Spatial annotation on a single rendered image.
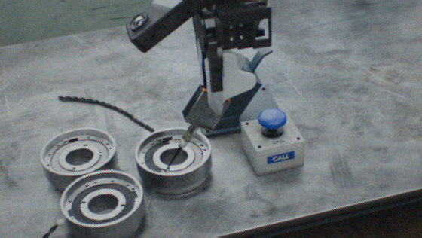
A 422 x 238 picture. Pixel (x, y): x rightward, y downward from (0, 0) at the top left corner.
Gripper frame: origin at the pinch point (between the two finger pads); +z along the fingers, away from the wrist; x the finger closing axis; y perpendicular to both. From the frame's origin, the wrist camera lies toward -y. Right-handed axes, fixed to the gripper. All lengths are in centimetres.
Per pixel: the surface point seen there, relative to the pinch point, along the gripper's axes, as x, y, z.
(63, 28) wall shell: 162, -24, 69
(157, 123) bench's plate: 15.3, -5.7, 13.1
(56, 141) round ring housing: 10.5, -21.0, 9.5
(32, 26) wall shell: 162, -35, 66
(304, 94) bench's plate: 16.1, 18.4, 13.1
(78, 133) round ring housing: 11.5, -17.7, 9.7
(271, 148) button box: -1.0, 7.8, 8.8
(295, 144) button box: -0.9, 11.1, 9.0
